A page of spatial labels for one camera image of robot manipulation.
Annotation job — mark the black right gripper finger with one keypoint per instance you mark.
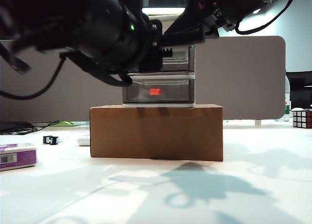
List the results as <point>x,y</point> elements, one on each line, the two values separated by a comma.
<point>185,31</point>

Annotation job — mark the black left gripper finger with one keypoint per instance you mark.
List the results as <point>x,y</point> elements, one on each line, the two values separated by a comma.
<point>168,53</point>

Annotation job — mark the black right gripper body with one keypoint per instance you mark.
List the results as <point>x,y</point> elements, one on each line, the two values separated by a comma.
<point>212,11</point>

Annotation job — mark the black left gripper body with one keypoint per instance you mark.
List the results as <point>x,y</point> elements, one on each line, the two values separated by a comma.
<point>151,38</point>

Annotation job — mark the purple napkin pack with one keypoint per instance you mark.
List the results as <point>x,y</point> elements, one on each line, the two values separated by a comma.
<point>17,155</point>

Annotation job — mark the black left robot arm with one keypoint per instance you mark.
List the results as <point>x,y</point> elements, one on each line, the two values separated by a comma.
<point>61,19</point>

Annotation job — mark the white ceiling light strip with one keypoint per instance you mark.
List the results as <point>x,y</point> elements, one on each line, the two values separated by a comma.
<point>165,11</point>

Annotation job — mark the grey desk partition panel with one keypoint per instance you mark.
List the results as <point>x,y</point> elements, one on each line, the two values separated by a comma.
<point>243,75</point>

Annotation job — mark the brown cardboard box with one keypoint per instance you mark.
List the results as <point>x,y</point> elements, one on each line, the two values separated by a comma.
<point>156,136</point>

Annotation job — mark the white partition foot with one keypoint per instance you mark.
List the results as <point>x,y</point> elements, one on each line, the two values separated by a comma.
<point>257,122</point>

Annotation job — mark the black office chair back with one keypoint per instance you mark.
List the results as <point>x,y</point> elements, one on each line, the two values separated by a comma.
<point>299,92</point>

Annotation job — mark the green plastic item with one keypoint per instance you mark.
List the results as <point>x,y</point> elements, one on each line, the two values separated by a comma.
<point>66,123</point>

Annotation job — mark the small white flat device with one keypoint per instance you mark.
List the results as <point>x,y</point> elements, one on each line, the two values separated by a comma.
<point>84,141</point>

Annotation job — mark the clear water bottle green label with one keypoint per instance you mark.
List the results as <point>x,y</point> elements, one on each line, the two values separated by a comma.
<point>287,108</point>

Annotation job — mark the black Rubik's cube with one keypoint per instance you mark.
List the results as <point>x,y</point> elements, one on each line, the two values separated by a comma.
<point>302,119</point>

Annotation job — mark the small black blue clip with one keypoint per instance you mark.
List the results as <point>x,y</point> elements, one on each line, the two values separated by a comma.
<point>46,139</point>

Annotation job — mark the white plastic drawer cabinet frame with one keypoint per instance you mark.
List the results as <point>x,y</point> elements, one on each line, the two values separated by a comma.
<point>158,75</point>

